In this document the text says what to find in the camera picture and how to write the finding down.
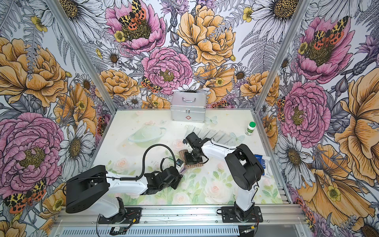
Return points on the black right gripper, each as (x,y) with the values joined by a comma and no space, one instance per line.
(188,160)

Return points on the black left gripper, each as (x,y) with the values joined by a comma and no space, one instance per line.
(176,182)

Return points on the purple metallic tube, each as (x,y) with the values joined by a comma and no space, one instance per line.
(184,170)

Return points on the brown striped towel cloth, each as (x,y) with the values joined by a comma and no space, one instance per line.
(182,154)

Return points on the white tube purple cap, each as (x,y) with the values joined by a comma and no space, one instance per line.
(219,135)
(204,132)

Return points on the white tube black cap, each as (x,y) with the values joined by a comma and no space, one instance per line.
(212,133)

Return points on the white tube dark blue cap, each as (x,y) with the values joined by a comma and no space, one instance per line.
(226,139)

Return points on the white tube teal cap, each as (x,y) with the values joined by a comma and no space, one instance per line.
(190,129)

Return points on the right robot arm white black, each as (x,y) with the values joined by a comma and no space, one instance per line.
(245,170)

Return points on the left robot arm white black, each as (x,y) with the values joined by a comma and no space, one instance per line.
(89,191)

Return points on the silver aluminium first aid case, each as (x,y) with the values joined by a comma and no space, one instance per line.
(188,107)

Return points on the white bottle green cap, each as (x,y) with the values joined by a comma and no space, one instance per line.
(250,128)

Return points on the blue white packet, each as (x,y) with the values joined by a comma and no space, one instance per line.
(264,161)

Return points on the aluminium front rail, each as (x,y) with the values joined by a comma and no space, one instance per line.
(185,215)

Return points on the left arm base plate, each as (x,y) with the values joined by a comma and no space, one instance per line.
(130,215)

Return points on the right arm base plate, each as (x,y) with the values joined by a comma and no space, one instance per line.
(234,214)

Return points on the white slotted cable duct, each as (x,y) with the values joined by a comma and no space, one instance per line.
(151,231)

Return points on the right aluminium corner post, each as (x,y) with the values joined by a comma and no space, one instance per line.
(287,40)

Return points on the aluminium corner post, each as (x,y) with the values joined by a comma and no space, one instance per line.
(287,40)
(75,42)

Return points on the left aluminium corner post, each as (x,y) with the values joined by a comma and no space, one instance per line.
(75,42)

